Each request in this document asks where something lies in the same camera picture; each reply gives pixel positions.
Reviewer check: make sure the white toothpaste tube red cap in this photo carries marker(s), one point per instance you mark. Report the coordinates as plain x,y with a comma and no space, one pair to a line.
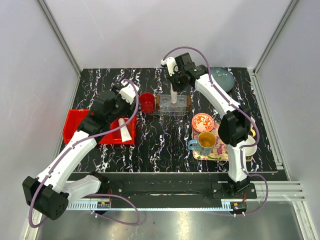
173,94

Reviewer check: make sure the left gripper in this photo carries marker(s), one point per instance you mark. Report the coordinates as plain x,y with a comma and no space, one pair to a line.
117,89

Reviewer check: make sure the yellow cup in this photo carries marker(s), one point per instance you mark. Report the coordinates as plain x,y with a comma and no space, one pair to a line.
252,132

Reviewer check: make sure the white toothpaste tube black cap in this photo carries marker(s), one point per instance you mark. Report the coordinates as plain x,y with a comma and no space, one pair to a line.
124,132

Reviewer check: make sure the orange floral bowl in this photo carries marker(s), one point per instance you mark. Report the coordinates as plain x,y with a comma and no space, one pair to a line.
202,122

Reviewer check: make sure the blue mug yellow inside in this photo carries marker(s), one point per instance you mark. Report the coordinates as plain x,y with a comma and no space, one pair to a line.
204,144

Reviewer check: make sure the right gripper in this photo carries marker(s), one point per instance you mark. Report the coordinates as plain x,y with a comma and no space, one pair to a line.
175,87

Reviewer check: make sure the red cup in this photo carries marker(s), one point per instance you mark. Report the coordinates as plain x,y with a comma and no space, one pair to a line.
147,102

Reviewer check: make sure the white small bowl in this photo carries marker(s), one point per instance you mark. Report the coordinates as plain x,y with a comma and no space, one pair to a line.
250,151

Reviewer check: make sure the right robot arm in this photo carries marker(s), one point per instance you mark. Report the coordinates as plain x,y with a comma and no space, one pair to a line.
235,118

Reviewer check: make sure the clear acrylic toothbrush holder rack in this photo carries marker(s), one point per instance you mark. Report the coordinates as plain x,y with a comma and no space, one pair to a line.
164,105

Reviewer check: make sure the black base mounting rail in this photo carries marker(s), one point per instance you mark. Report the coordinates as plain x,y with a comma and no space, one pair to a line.
197,190

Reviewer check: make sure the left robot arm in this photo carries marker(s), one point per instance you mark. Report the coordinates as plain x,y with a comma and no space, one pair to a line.
49,193

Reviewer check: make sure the teal ceramic plate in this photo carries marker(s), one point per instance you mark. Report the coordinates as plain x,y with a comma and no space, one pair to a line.
223,78

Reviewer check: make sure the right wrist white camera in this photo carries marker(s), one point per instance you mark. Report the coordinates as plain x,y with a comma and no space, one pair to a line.
170,64

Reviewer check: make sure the red plastic organizer bin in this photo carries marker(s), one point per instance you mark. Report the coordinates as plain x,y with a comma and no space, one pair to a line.
74,118

